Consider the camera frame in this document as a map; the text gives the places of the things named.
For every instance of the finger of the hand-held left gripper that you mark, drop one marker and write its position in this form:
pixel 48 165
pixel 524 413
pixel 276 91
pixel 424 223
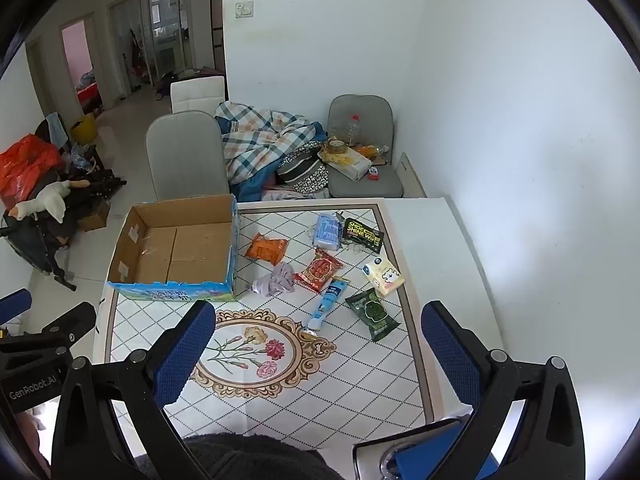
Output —
pixel 15 305
pixel 65 326

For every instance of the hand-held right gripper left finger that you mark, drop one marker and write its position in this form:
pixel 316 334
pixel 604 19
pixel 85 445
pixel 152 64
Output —
pixel 185 355

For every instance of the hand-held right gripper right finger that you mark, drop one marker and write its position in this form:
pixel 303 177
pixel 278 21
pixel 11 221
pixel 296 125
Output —
pixel 450 355

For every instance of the green snack packet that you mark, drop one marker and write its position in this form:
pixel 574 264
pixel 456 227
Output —
pixel 372 312

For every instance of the pale yellow tissue packet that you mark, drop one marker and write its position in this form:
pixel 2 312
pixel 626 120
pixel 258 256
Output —
pixel 385 277

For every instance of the purple fleece cloth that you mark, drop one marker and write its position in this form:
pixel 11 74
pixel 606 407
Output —
pixel 277 280

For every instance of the long blue packet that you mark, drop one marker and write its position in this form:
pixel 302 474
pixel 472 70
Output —
pixel 327 302

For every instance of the orange snack packet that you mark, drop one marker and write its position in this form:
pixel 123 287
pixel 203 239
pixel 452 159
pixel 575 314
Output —
pixel 267 249

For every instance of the yellow-green packet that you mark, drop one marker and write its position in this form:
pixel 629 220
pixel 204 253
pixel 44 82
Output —
pixel 362 234

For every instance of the red snack packet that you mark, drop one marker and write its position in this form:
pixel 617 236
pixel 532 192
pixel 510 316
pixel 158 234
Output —
pixel 320 270

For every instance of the blue face mask packet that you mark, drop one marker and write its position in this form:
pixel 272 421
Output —
pixel 327 230

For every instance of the blue flat object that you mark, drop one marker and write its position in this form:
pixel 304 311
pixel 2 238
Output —
pixel 430 452

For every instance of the white goose plush toy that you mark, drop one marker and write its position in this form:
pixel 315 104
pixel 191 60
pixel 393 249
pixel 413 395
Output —
pixel 52 200

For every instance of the small brown cardboard box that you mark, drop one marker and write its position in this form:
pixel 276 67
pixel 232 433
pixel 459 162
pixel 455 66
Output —
pixel 95 217

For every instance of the person's dark fleece clothing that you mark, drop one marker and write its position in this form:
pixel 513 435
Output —
pixel 250 460

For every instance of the orange plastic bag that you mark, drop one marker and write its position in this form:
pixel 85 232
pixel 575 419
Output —
pixel 25 165

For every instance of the white board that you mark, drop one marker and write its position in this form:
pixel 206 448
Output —
pixel 412 180

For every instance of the light blue cloth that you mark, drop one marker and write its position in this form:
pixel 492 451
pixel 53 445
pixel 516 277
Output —
pixel 57 130

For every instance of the yellow bucket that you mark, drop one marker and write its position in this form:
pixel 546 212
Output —
pixel 82 130

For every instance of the small red blue box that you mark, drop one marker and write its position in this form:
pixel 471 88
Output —
pixel 374 173

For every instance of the grey chair with rounded back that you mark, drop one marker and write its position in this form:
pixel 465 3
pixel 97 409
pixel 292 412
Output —
pixel 185 155

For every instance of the yellow white bag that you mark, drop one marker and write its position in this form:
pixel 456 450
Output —
pixel 350 165

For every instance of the orange wrapper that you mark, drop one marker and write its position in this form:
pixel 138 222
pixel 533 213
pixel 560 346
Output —
pixel 372 150

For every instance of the dark patterned cloth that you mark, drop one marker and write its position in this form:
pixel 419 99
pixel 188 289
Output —
pixel 305 170

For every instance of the red bedding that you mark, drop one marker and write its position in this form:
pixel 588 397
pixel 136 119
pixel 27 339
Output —
pixel 90 97

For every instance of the plaid blanket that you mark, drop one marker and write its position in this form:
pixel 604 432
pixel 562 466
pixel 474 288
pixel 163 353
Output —
pixel 260 135

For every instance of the brown tape roll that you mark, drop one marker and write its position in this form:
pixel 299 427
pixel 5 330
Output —
pixel 335 149

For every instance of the clear plastic bottle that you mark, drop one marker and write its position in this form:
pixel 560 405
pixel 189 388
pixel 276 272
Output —
pixel 353 132

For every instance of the glass sliding door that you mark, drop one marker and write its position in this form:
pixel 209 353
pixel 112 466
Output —
pixel 170 35

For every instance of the black folded frame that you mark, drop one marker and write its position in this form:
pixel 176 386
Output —
pixel 30 245

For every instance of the white light switch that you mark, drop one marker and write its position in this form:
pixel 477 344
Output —
pixel 244 9

